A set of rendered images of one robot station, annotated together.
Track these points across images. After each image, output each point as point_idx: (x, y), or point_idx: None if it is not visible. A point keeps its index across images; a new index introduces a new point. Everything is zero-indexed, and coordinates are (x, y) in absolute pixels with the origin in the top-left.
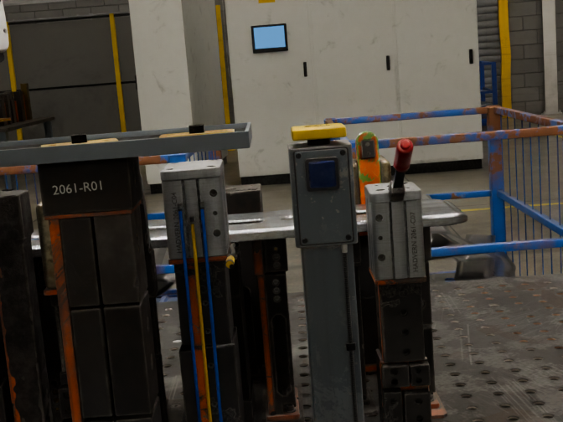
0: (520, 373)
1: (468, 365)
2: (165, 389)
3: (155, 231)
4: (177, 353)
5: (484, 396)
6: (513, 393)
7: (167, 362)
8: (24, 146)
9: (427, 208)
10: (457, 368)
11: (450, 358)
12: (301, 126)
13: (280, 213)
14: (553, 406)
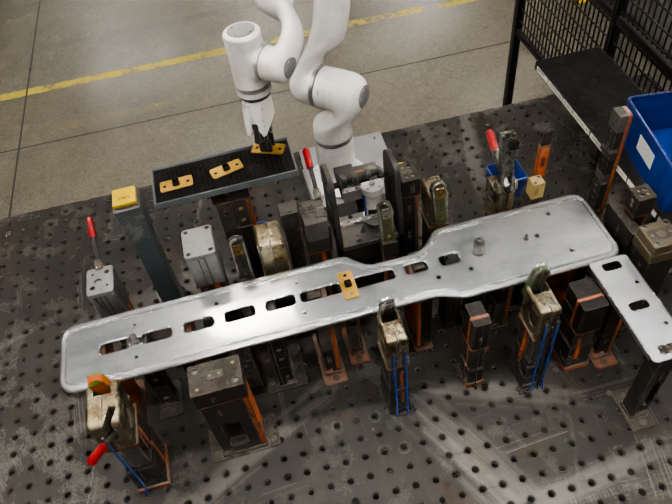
0: (68, 451)
1: (95, 464)
2: (289, 410)
3: (246, 302)
4: (304, 480)
5: None
6: (80, 420)
7: (304, 459)
8: (258, 176)
9: (80, 350)
10: (104, 458)
11: (105, 477)
12: (130, 197)
13: (173, 346)
14: (65, 403)
